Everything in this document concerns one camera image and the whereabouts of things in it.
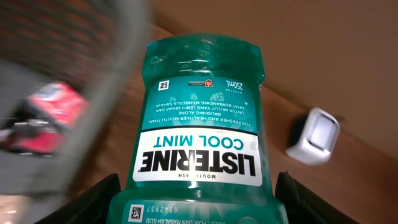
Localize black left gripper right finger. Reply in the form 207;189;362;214
275;172;358;224

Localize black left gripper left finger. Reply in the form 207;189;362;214
35;174;121;224

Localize teal Listerine mouthwash bottle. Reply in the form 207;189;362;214
107;34;288;223

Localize grey plastic shopping basket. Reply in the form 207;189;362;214
0;0;152;196

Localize white barcode scanner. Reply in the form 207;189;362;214
285;108;340;166

